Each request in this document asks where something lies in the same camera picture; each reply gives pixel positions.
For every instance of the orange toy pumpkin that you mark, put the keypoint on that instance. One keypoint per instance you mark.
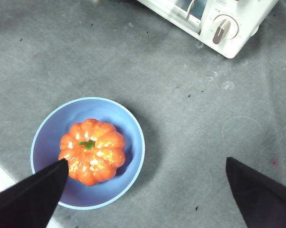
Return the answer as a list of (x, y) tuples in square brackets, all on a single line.
[(93, 156)]

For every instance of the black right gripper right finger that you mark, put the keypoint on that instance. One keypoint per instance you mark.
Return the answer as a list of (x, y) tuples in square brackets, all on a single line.
[(264, 202)]

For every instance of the blue ribbed bowl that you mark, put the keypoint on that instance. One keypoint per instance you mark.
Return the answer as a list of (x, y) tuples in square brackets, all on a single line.
[(50, 133)]

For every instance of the white Toshiba toaster oven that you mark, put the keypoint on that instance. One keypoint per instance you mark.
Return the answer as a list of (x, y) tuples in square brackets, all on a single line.
[(250, 14)]

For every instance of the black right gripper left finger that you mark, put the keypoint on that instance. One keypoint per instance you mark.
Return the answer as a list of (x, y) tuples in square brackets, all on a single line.
[(26, 202)]

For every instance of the beige oven dial knob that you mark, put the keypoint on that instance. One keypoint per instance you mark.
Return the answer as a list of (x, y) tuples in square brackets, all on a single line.
[(225, 28)]

